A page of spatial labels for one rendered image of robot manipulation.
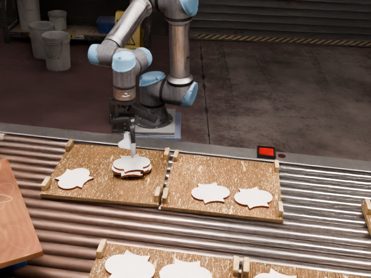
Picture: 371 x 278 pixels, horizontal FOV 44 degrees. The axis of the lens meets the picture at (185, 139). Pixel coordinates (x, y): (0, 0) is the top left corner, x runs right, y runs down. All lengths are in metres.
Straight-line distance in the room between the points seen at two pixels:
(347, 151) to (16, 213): 3.08
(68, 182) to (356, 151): 2.85
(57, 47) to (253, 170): 3.68
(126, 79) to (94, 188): 0.41
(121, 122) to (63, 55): 3.66
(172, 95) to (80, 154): 0.49
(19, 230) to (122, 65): 0.59
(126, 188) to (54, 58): 3.67
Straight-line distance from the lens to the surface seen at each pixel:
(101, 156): 1.85
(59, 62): 5.24
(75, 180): 1.70
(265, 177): 1.77
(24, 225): 1.38
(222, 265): 1.39
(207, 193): 1.63
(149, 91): 2.09
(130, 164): 1.72
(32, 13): 6.18
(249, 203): 1.61
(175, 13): 1.88
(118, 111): 1.60
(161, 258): 1.39
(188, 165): 1.79
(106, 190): 1.66
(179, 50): 1.96
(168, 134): 2.11
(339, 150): 4.03
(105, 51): 1.66
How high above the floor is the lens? 1.90
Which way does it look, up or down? 29 degrees down
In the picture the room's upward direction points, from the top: 3 degrees clockwise
